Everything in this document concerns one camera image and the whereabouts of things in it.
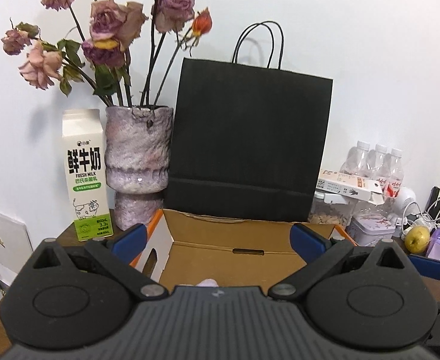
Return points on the clear jar with seeds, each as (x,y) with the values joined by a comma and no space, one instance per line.
(331,208)

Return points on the right water bottle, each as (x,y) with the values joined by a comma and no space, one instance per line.
(395,171)

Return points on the small white round device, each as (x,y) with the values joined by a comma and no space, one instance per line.
(404,197)

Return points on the left water bottle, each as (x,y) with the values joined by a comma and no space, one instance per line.
(356,159)

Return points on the water bottle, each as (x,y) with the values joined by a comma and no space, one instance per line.
(356,159)
(395,171)
(375,160)

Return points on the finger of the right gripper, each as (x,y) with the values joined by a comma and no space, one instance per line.
(426,266)

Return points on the white green milk carton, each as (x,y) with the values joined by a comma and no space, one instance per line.
(83,155)

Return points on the white booklet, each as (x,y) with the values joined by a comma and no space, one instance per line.
(15,245)

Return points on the black charger adapter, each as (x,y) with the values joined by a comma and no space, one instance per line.
(432,206)

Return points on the lavender tin box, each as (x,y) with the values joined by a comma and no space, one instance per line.
(367,229)

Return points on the dried rose bouquet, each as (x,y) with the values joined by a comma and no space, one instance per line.
(101,57)

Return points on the flat white carton box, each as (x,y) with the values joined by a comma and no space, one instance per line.
(353,186)

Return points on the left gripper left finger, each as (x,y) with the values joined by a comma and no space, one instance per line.
(113,258)

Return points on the middle water bottle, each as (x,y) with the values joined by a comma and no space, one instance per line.
(375,160)

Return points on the black paper bag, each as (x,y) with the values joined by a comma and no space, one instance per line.
(247,141)

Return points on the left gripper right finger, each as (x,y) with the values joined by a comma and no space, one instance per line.
(323,258)

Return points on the red pumpkin cardboard box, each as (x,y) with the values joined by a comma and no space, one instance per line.
(186,249)

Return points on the yellow green apple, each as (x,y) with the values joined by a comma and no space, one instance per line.
(417,239)

